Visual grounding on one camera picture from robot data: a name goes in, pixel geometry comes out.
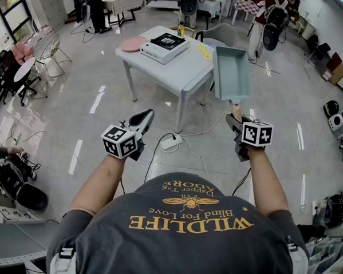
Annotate white power strip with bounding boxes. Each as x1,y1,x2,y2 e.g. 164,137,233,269
159,134,184,151

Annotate pink round plate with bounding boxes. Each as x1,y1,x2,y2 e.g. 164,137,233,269
118,35,148,53

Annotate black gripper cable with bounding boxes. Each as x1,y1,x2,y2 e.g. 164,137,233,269
230,168,253,196

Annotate wooden curved-back chair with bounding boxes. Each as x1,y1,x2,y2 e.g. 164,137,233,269
169,25,197,39

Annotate grey desk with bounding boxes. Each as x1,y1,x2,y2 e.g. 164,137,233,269
0,219,62,268

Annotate table with beige checked cloth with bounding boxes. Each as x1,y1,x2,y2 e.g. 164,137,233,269
102,0,146,26

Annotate pink armchair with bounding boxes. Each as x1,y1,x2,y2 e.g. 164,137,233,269
11,41,36,66

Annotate person's dark grey printed shirt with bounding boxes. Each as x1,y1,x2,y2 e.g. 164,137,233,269
41,165,310,274

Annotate black power cable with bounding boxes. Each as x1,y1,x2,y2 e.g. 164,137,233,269
141,132,181,184

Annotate person's left forearm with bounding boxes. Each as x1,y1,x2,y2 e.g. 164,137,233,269
65,153,131,219

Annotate black helmet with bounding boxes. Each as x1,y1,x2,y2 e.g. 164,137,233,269
323,100,341,119

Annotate white wire chair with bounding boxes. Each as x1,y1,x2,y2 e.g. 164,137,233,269
38,32,74,79

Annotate white power cable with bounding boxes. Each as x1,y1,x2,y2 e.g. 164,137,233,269
177,109,236,177

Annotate light blue rectangular pan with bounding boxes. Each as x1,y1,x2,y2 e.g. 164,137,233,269
211,44,253,124

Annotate white harness strap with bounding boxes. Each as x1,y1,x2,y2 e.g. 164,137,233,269
286,235,310,274
48,246,80,274

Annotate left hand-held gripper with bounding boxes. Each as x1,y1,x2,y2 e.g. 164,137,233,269
100,108,158,164

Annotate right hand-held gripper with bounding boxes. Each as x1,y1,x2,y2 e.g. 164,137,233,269
225,111,276,163

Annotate person's right forearm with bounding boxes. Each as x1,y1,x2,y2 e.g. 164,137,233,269
246,145,290,218

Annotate white round side table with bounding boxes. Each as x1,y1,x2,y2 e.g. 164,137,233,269
12,56,49,108

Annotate white rectangular table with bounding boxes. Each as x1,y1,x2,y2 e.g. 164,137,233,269
113,22,222,137

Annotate white round-faced device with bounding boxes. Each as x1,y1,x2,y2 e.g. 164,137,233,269
328,113,343,133

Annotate white portable gas stove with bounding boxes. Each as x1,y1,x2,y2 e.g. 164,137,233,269
139,31,192,66

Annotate table with red checked cloth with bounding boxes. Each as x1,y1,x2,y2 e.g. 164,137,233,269
229,0,261,26

